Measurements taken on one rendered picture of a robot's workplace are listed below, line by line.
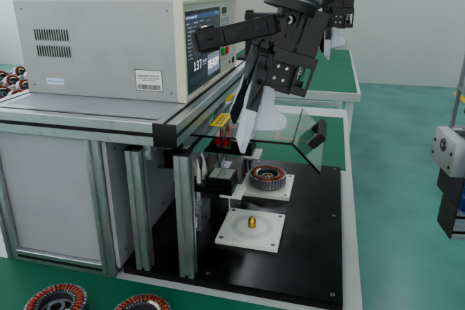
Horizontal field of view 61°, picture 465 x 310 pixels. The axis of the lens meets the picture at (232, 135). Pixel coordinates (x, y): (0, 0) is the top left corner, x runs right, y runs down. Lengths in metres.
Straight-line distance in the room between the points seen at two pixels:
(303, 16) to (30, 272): 0.80
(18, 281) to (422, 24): 5.89
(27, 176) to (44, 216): 0.10
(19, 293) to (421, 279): 1.81
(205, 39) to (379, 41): 5.76
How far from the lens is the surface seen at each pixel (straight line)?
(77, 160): 0.85
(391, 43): 6.25
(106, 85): 0.91
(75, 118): 0.80
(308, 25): 0.54
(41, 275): 1.01
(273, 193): 1.16
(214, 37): 0.52
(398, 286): 2.18
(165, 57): 0.83
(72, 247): 0.98
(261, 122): 0.50
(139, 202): 0.82
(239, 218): 1.04
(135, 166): 0.79
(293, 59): 0.52
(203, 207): 1.01
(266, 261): 0.93
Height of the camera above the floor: 1.34
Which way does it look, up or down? 21 degrees down
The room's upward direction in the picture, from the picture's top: straight up
